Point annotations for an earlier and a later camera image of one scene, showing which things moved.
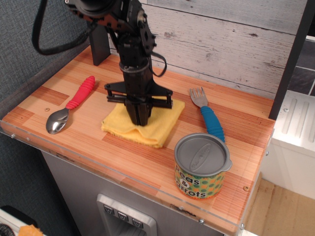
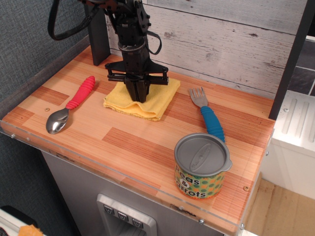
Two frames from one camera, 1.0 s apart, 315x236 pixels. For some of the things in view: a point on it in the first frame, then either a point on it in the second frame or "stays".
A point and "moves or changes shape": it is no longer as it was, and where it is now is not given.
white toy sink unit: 290,161 stays
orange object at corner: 30,230 stays
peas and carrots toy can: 201,162 stays
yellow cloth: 117,122 moves or changes shape
